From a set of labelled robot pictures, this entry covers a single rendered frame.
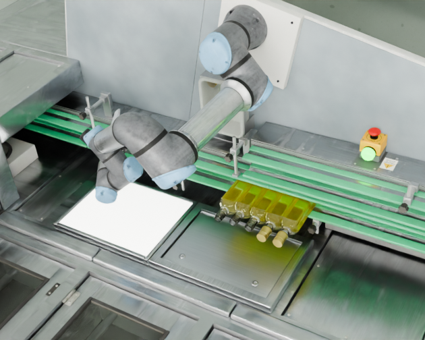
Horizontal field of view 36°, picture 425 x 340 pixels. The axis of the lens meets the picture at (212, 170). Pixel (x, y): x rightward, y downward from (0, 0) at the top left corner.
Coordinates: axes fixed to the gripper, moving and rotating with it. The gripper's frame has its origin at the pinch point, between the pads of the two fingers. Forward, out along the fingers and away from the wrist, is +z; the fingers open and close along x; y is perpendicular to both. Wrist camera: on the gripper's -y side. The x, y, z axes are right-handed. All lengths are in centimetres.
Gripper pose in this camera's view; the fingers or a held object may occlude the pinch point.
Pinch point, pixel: (108, 119)
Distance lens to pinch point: 243.9
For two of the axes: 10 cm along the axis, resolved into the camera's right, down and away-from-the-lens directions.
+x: 5.5, -5.2, -6.5
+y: 8.3, 3.3, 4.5
